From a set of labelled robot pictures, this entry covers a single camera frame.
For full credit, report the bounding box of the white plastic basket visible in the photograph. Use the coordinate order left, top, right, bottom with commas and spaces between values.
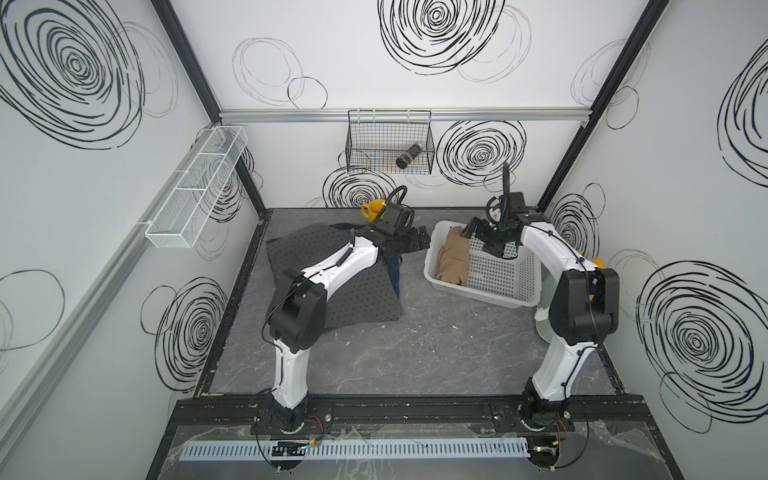
424, 220, 542, 309

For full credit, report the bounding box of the tan brown skirt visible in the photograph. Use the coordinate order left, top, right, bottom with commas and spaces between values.
435, 226, 470, 286

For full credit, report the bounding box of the grey polka dot skirt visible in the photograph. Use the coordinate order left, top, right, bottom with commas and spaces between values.
267, 223, 402, 331

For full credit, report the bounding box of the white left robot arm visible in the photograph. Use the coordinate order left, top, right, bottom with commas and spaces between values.
263, 200, 430, 432

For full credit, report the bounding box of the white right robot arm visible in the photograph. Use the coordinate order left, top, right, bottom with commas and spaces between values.
462, 192, 620, 431

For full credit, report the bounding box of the yellow mug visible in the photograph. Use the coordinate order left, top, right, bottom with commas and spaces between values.
361, 199, 386, 222

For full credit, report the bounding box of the dark blue skirt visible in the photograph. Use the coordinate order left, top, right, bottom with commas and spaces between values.
331, 222, 402, 298

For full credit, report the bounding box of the mint green toaster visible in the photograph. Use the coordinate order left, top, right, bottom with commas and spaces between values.
533, 257, 607, 344

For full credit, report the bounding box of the dark cylindrical bottle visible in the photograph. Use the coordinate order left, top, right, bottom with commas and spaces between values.
395, 143, 423, 170

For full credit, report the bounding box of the black wire wall basket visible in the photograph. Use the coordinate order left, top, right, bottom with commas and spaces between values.
344, 109, 436, 175

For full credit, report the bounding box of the white slotted cable duct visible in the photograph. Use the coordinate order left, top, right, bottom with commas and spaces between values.
179, 438, 530, 462

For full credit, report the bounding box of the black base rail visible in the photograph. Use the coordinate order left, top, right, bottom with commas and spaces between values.
166, 394, 651, 434

